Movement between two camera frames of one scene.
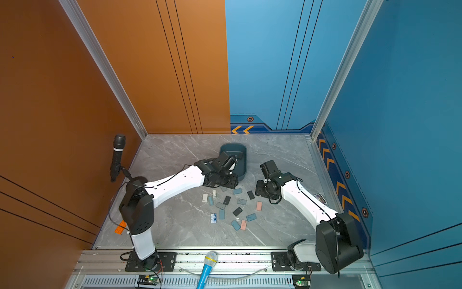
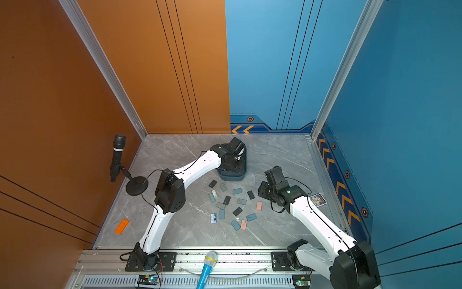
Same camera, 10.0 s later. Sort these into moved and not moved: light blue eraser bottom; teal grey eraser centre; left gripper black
Moved: left gripper black
Not moved: light blue eraser bottom; teal grey eraser centre
